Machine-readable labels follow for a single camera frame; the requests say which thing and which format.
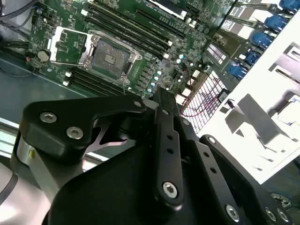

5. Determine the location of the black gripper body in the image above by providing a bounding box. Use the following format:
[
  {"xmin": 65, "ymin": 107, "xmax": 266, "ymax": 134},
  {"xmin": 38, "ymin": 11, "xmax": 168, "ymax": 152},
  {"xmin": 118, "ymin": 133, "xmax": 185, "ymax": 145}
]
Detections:
[{"xmin": 42, "ymin": 113, "xmax": 225, "ymax": 225}]

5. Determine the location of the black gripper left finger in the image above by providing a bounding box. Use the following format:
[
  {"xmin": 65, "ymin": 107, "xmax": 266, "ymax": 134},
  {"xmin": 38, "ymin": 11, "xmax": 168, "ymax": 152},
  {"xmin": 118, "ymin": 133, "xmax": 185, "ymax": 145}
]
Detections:
[{"xmin": 20, "ymin": 87, "xmax": 185, "ymax": 210}]

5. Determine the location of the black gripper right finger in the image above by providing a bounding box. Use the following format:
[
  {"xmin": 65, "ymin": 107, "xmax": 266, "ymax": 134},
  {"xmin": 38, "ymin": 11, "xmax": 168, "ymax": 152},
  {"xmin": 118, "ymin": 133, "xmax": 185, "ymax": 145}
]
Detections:
[{"xmin": 166, "ymin": 90, "xmax": 294, "ymax": 225}]

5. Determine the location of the metal socket cover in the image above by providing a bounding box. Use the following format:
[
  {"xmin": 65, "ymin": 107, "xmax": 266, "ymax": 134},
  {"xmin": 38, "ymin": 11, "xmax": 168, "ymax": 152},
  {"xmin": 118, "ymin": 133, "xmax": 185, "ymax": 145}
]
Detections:
[{"xmin": 49, "ymin": 25, "xmax": 95, "ymax": 68}]

